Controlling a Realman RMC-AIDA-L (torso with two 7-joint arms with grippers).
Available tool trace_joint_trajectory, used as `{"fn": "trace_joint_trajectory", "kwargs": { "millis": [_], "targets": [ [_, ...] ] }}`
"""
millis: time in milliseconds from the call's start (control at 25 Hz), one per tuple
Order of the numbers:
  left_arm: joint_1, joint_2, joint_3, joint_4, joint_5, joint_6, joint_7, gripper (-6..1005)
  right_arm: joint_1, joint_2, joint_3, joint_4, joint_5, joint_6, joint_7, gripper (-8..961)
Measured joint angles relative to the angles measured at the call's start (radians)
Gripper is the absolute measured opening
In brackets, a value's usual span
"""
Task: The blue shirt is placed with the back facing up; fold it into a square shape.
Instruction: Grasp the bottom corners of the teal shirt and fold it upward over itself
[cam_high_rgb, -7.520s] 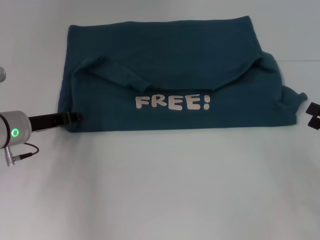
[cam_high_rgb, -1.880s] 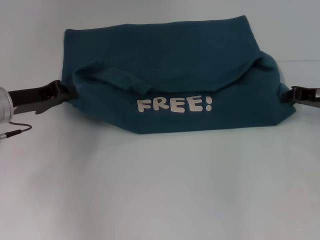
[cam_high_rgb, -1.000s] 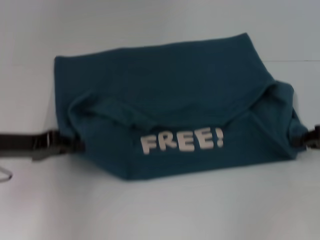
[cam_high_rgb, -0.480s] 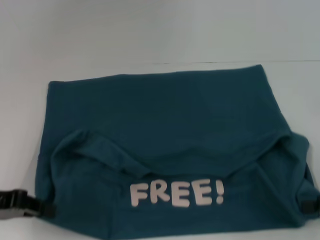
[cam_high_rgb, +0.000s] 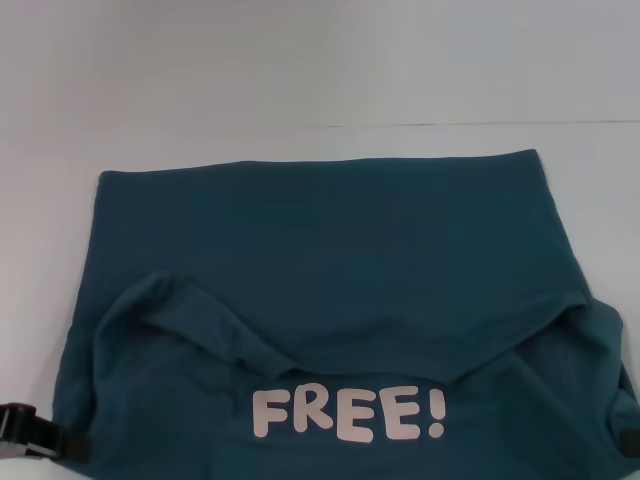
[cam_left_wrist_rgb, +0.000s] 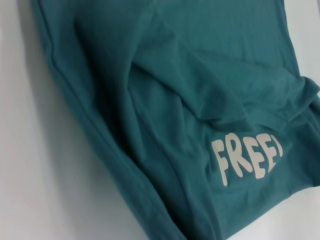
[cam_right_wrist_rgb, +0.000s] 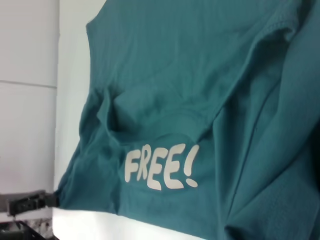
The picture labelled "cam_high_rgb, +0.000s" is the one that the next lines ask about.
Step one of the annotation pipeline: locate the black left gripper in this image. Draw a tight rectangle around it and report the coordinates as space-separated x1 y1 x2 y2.
0 402 94 462

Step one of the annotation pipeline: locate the blue shirt with white print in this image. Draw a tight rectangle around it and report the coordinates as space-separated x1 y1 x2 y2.
59 147 640 480

